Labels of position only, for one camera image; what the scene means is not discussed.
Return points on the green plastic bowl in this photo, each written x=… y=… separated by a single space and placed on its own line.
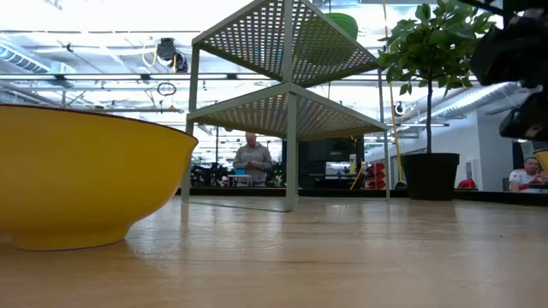
x=347 y=23

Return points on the black plant pot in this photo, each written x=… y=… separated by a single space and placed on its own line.
x=428 y=177

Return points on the yellow ceramic bowl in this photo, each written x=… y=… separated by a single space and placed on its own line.
x=85 y=171
x=543 y=160

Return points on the pale green perforated metal shelf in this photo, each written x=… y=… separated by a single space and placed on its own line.
x=291 y=171

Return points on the green leafy tree plant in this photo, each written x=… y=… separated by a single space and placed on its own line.
x=436 y=38

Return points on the small blue box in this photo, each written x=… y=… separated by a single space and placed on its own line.
x=240 y=171

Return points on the red storage bins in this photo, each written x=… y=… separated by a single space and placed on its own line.
x=379 y=171

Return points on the yellow pole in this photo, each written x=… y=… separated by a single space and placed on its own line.
x=394 y=128

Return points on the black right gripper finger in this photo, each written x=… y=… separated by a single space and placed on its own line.
x=528 y=120

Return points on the black cabinet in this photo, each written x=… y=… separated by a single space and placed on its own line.
x=329 y=149

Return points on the red bag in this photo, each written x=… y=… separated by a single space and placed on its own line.
x=466 y=185

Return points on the person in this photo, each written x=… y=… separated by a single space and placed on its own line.
x=252 y=158
x=524 y=177

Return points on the small white table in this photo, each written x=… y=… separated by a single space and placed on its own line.
x=239 y=176

